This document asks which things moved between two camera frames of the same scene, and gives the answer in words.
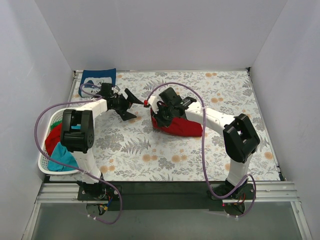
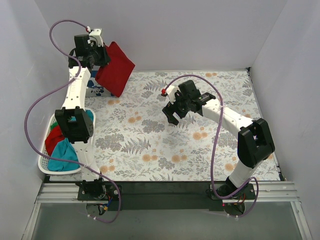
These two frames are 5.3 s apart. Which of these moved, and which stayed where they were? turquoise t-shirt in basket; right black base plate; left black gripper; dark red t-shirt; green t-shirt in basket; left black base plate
Moved: left black gripper; dark red t-shirt
Stayed: right black base plate; left black base plate; turquoise t-shirt in basket; green t-shirt in basket
